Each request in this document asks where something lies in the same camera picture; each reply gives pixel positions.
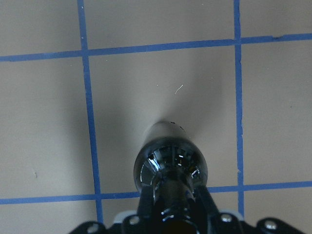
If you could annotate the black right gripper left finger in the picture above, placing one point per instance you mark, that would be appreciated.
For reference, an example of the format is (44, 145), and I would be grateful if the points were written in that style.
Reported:
(147, 212)

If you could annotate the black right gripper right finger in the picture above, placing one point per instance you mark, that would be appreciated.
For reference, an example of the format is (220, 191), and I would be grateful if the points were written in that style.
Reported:
(216, 222)

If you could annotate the dark glass wine bottle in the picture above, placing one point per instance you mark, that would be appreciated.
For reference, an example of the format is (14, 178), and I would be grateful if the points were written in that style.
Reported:
(174, 167)

